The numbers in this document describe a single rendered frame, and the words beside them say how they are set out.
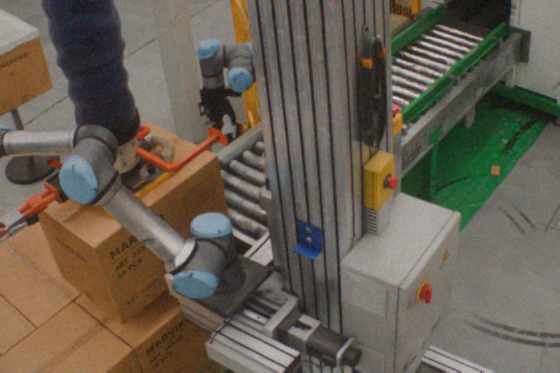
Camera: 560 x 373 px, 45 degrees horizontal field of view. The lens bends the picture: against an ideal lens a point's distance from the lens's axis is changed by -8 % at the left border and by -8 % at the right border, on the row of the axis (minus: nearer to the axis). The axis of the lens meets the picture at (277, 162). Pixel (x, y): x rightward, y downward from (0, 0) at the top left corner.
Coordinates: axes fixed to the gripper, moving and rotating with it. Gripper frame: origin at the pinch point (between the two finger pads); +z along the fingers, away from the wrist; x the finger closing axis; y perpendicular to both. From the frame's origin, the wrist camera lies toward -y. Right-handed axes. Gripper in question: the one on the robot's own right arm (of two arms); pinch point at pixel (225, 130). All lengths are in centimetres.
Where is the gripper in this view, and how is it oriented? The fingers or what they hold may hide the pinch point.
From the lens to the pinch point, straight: 250.7
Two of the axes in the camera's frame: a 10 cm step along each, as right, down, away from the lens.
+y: -6.5, 5.0, -5.7
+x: 7.5, 3.4, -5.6
